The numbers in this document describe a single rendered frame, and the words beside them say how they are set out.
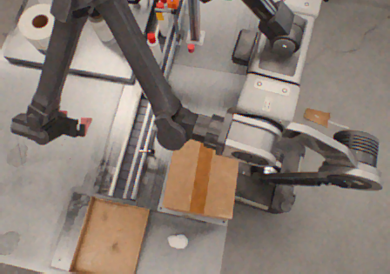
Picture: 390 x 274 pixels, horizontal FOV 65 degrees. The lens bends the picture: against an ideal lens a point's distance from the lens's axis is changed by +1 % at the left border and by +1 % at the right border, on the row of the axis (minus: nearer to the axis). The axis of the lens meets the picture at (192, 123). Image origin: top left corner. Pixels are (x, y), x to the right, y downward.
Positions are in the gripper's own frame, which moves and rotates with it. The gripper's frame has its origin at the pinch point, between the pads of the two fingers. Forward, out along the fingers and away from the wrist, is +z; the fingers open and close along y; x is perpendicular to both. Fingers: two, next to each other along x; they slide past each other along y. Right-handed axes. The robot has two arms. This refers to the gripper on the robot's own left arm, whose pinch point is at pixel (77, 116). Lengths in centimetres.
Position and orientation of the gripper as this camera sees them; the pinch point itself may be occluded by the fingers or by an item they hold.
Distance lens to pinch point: 116.4
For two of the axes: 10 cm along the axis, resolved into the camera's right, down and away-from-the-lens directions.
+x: -1.9, 9.1, 3.7
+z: 2.3, -3.2, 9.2
